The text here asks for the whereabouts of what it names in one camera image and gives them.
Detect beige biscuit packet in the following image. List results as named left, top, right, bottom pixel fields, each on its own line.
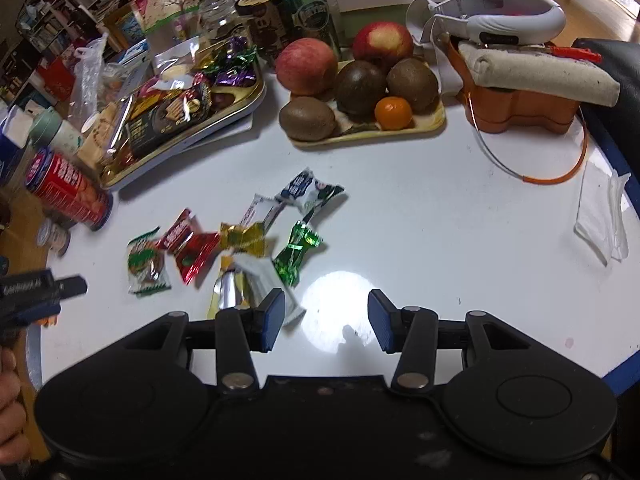
left=77, top=102, right=133, bottom=166

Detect mint green tumbler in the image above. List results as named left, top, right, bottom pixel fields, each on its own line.
left=29, top=107, right=83, bottom=158

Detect green foil candy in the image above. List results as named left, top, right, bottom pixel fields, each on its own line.
left=272, top=220, right=325, bottom=287

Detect blue and white carton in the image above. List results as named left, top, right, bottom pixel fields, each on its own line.
left=0, top=105, right=36, bottom=186

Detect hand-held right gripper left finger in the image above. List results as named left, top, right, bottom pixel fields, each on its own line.
left=122, top=287, right=287, bottom=393

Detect tree print card box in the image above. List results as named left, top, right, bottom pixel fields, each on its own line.
left=131, top=0, right=201, bottom=36

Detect small silver can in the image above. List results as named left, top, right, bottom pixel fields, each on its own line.
left=37, top=221, right=72, bottom=257

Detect clear glass jar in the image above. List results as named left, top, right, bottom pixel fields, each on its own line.
left=199, top=0, right=251, bottom=56

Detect green and white snack packet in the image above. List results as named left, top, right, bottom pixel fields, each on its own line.
left=126, top=227, right=172, bottom=297

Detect person's left hand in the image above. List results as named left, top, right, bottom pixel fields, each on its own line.
left=0, top=349, right=32, bottom=463

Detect clear plastic bag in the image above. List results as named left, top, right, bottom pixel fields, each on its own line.
left=67, top=32, right=110, bottom=117

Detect pile of foil wrapped candies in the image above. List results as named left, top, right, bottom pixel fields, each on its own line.
left=197, top=37, right=261, bottom=92

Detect orange plastic container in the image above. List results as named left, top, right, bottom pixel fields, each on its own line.
left=446, top=35, right=583, bottom=135

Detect dark brown passion fruit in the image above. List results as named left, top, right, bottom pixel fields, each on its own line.
left=334, top=60, right=388, bottom=116

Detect silver and yellow snack packet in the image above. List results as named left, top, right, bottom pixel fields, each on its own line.
left=207, top=255, right=251, bottom=318

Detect blue and white snack packet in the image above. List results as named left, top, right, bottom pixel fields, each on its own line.
left=274, top=167, right=346, bottom=216

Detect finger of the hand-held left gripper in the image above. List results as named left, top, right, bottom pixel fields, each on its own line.
left=53, top=275, right=89, bottom=302

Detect brown jar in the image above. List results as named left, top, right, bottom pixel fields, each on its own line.
left=235, top=0, right=287, bottom=68

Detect round brown kiwi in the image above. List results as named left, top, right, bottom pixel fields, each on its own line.
left=386, top=57, right=440, bottom=114

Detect white neck fan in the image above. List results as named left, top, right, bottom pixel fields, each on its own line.
left=407, top=0, right=567, bottom=47

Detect yellow fruit tray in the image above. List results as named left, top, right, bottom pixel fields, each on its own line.
left=280, top=60, right=447, bottom=148

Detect oval brown kiwi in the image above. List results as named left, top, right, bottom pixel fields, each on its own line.
left=279, top=96, right=337, bottom=142

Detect small orange tangerine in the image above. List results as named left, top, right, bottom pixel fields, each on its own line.
left=375, top=96, right=414, bottom=130

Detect black chair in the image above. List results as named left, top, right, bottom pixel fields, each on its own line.
left=572, top=37, right=640, bottom=191

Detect large red apple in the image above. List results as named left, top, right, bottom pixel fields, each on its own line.
left=275, top=37, right=339, bottom=97

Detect clear zip bag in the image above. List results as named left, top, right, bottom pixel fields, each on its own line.
left=152, top=42, right=202, bottom=81

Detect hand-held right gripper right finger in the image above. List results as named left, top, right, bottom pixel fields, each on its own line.
left=367, top=289, right=531, bottom=393

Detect red and yellow apple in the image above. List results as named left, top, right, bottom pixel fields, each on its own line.
left=351, top=21, right=415, bottom=72

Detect red snack packet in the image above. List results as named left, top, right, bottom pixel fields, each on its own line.
left=157, top=208, right=221, bottom=286

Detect red tin can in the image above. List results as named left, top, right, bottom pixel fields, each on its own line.
left=25, top=149, right=113, bottom=232

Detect long white snack packet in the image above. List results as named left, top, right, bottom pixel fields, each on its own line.
left=232, top=255, right=307, bottom=328

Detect white and pink snack packet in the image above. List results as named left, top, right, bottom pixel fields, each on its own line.
left=239, top=192, right=286, bottom=233

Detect gold metal tray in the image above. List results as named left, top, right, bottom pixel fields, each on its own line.
left=97, top=47, right=267, bottom=185

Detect white flat board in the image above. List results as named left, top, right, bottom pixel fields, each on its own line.
left=107, top=110, right=256, bottom=192

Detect black snack packet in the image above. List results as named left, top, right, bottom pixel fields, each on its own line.
left=122, top=85, right=213, bottom=158

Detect orange wire hoop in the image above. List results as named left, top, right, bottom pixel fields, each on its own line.
left=467, top=92, right=590, bottom=186

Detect gold foil candy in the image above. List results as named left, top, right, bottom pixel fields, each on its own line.
left=219, top=221, right=268, bottom=256

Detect beige rolled cloth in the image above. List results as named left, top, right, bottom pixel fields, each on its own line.
left=457, top=40, right=622, bottom=108

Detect green drink can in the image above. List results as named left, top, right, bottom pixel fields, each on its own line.
left=278, top=0, right=343, bottom=58

